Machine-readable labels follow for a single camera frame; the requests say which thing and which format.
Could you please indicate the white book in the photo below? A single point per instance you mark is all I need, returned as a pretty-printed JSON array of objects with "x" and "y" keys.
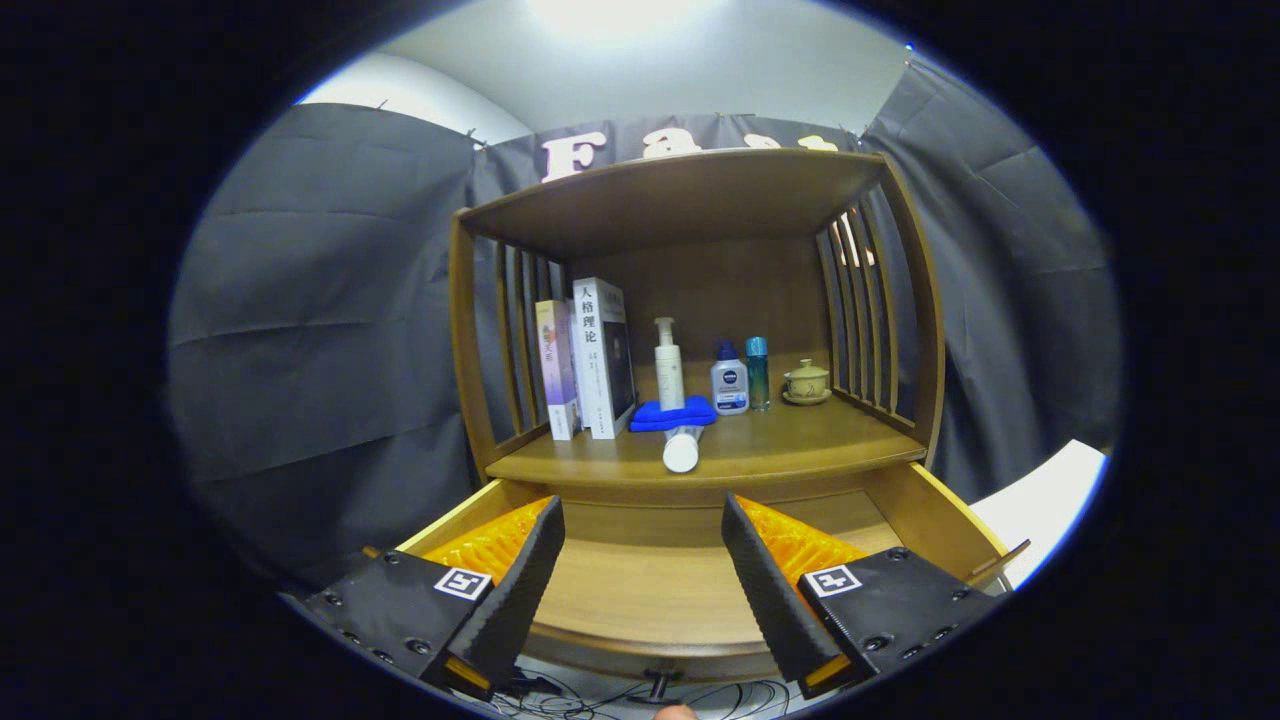
[{"x": 592, "y": 360}]

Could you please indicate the white bottle dark blue pump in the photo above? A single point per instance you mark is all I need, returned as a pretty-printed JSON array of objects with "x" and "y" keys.
[{"x": 730, "y": 385}]

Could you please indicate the blue folded cloth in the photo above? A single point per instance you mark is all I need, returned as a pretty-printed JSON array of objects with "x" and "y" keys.
[{"x": 650, "y": 418}]

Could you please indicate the brown wooden drawer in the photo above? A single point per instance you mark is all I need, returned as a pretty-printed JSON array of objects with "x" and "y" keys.
[{"x": 640, "y": 580}]

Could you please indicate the teal bottle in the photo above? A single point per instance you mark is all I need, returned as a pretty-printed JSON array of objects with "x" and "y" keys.
[{"x": 758, "y": 380}]

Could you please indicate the purple book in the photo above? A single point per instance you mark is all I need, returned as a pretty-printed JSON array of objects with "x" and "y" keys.
[{"x": 556, "y": 370}]

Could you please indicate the yellow lidded teacup with saucer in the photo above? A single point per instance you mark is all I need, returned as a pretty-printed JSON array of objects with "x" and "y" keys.
[{"x": 806, "y": 384}]

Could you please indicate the white tube with green end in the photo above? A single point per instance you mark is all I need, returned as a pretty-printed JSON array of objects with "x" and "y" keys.
[{"x": 681, "y": 452}]

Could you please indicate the black round drawer knob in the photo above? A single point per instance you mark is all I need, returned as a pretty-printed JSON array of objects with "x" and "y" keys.
[{"x": 660, "y": 685}]

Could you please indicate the brown wooden countertop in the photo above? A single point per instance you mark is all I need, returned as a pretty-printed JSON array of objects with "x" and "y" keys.
[{"x": 800, "y": 440}]

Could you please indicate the brown wooden cabinet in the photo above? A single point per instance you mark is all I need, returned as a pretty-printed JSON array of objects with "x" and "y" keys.
[{"x": 680, "y": 200}]

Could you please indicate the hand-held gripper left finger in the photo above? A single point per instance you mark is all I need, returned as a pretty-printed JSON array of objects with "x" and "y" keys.
[{"x": 520, "y": 590}]

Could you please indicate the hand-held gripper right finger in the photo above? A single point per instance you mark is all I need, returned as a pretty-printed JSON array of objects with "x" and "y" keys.
[{"x": 765, "y": 590}]

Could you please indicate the white grey appliance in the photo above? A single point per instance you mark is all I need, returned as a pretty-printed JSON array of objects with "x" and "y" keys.
[{"x": 1040, "y": 510}]

